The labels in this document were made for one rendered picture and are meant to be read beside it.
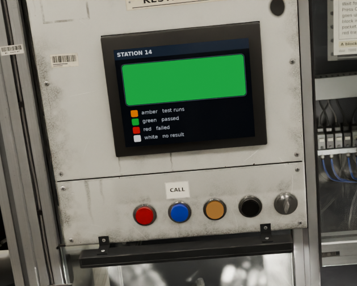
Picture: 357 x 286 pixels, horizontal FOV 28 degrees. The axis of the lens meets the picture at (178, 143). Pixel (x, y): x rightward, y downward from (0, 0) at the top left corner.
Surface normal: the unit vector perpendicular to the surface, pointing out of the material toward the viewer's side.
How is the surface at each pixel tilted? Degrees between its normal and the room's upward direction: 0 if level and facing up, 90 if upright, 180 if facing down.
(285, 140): 90
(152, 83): 90
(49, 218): 90
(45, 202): 90
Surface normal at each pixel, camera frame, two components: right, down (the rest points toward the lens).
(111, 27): -0.03, 0.31
